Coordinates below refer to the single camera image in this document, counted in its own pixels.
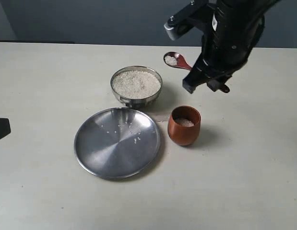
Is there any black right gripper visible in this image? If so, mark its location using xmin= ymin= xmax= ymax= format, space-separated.
xmin=182 ymin=0 xmax=266 ymax=93

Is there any dark red wooden spoon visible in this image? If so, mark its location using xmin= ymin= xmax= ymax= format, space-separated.
xmin=163 ymin=51 xmax=230 ymax=92

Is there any brown wooden cup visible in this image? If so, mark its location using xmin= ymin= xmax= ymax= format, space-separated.
xmin=167 ymin=105 xmax=201 ymax=146

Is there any steel bowl of rice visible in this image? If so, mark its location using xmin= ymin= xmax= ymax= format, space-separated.
xmin=110 ymin=66 xmax=163 ymax=108

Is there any round steel plate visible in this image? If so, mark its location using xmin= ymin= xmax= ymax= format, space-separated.
xmin=74 ymin=107 xmax=161 ymax=180

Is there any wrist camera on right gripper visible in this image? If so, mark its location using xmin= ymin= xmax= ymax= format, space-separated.
xmin=164 ymin=0 xmax=214 ymax=41

